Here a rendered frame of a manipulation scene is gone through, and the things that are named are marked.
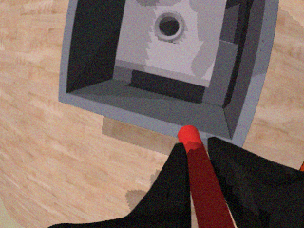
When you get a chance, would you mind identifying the grey open box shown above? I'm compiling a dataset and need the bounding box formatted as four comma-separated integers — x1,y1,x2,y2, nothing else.
58,0,278,148

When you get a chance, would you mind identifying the grey square plate with hole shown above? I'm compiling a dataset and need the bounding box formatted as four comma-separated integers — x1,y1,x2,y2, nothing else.
115,0,227,86

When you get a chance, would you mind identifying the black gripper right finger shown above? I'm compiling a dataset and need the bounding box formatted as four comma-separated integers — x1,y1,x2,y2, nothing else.
206,137,304,228

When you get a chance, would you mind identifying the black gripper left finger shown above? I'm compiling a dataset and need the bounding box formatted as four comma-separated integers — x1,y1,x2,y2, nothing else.
47,143,191,228

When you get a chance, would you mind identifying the red peg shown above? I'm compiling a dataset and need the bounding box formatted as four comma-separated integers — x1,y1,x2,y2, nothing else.
178,125,235,228

